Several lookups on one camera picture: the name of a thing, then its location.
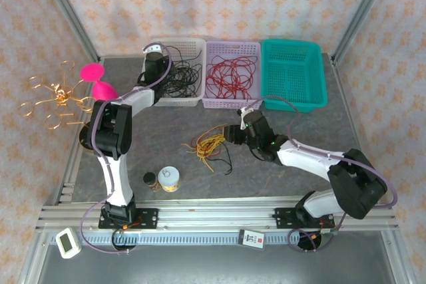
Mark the single red cable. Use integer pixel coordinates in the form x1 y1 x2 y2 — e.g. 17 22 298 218
196 125 229 154

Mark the yellow cable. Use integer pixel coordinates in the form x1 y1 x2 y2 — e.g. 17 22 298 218
186 127 229 174
194 124 230 164
196 126 229 165
181 130 227 165

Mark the single black cable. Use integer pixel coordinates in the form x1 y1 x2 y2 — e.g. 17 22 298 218
211 142 234 176

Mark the black cable bundle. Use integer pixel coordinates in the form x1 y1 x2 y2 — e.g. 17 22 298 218
162 44 203 99

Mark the teal plastic basket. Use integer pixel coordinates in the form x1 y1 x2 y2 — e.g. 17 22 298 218
260 38 329 113

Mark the white plastic basket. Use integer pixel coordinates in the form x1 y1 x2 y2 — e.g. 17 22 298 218
142 37 207 108

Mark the pink goblet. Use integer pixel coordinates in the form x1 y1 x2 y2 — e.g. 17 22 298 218
79 63 119 101

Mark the tin can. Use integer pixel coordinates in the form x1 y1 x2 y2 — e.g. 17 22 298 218
157 166 182 194

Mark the lilac plastic basket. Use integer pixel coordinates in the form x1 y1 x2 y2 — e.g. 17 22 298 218
202 41 262 110

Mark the small dark jar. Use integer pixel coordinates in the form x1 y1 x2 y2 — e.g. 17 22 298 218
142 172 160 192

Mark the white label tag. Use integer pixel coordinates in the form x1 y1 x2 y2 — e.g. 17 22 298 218
238 228 266 251

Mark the white digital timer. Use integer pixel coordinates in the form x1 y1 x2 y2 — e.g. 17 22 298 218
55 227 83 260

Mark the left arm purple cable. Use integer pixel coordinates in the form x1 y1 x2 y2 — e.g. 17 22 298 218
81 41 174 255

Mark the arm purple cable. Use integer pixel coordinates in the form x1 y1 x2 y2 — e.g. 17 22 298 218
81 41 174 255
244 96 399 253

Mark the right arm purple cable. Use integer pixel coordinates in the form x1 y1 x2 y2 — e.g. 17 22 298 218
244 96 399 253

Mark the red cable bundle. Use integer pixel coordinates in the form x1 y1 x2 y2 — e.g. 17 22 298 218
205 56 259 100

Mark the aluminium mounting rail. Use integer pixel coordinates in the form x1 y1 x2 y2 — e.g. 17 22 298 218
35 196 400 231

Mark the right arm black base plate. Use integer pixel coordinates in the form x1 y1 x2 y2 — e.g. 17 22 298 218
274 207 335 230

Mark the aluminium table side rail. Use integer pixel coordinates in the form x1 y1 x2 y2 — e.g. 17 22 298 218
53 56 103 205
331 53 382 205

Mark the gold wire rack black base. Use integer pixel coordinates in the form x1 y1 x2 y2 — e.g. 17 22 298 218
18 60 101 156

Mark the aluminium frame post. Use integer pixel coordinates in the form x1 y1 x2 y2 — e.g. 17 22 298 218
33 0 101 64
331 0 397 65

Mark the grey slotted cable duct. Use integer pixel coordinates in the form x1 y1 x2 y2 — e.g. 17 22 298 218
45 230 337 247

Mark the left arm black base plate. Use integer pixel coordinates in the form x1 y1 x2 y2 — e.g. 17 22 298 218
98 208 159 230

